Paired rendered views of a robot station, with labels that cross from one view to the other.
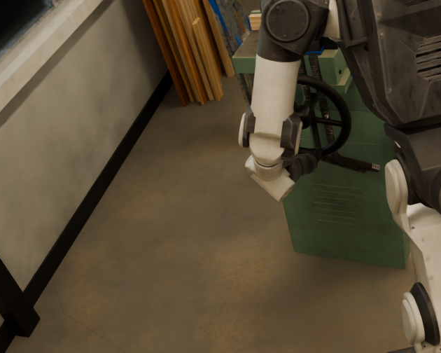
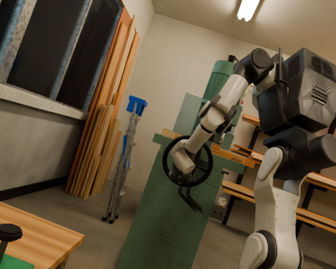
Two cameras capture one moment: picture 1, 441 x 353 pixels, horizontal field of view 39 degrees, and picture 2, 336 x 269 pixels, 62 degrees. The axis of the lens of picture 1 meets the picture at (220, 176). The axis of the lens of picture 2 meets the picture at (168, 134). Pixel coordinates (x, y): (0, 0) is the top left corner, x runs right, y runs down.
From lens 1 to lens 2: 106 cm
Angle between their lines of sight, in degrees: 44
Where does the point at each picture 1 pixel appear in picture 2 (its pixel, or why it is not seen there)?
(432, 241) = (280, 198)
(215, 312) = not seen: outside the picture
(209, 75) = (88, 183)
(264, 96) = (231, 88)
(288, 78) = (243, 87)
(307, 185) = (152, 219)
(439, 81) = (317, 105)
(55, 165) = not seen: outside the picture
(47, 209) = not seen: outside the picture
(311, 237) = (133, 259)
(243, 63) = (159, 137)
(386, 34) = (306, 72)
